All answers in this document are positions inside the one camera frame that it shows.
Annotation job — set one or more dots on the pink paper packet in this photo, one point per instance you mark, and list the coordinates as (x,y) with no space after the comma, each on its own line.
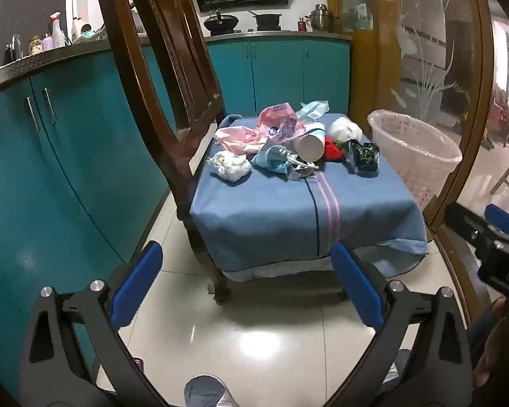
(235,142)

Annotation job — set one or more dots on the wooden door frame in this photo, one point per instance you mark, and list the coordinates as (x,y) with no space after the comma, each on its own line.
(360,72)

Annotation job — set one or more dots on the steel stock pot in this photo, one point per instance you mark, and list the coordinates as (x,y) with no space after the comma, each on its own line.
(320,19)

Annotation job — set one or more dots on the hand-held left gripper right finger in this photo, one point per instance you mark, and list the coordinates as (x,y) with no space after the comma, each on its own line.
(356,288)

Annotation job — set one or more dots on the blue striped cloth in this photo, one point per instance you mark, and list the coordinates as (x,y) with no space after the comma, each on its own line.
(280,220)

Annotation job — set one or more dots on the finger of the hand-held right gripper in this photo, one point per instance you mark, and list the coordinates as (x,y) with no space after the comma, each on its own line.
(502,219)
(466,222)

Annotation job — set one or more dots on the teal stove cabinet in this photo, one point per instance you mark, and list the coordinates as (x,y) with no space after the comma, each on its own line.
(275,76)

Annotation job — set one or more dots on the pink plastic bag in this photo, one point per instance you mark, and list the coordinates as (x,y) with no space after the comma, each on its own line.
(280,121)

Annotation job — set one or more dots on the glass jar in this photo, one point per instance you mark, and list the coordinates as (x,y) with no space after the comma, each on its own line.
(34,45)

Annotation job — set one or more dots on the teal sink cabinet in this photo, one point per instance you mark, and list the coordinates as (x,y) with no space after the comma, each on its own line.
(68,157)

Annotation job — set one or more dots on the carved wooden chair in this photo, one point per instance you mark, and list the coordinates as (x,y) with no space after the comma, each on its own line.
(174,29)

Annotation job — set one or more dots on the blue face mask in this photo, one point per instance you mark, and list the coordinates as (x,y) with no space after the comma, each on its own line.
(265,161)

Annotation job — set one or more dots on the red wrapper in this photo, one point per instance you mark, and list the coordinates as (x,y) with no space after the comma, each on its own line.
(333,151)

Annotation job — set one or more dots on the pink wastebasket with clear liner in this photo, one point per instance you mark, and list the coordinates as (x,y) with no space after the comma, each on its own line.
(411,157)

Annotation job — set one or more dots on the white plastic bag ball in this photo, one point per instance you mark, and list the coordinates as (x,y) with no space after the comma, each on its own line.
(343,129)

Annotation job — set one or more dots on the white paper cup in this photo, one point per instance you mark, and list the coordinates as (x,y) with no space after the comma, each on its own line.
(307,146)

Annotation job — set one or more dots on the gas stove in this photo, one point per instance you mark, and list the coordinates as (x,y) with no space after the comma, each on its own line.
(246,32)

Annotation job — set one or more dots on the clear plastic wrapper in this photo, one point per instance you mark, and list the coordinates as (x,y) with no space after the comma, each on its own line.
(314,110)

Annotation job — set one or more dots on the black wok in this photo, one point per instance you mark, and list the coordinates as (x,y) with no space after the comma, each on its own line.
(220,22)

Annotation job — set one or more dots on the small red bottle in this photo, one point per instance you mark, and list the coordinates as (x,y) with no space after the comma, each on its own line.
(301,24)

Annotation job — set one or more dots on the person's right hand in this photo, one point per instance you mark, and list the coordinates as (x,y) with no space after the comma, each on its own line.
(507,347)

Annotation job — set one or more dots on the person's leg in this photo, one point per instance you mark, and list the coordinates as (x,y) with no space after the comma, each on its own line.
(208,392)

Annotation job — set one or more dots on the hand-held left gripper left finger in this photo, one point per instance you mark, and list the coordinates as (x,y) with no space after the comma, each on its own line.
(138,288)

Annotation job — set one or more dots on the white spray bottle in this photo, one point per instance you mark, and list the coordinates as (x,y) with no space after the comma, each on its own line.
(57,32)

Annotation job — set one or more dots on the black cooking pot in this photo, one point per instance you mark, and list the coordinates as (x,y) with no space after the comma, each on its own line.
(266,20)

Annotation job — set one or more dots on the pale purple bottle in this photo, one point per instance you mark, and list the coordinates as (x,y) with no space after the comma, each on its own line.
(47,42)

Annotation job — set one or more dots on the etched glass sliding door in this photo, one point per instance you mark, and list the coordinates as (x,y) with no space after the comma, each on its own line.
(428,51)

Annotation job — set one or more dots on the white tissue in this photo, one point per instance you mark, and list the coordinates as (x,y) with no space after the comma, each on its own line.
(231,167)

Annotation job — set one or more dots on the dark green plastic packet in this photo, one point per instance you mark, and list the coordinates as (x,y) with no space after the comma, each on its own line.
(364,159)

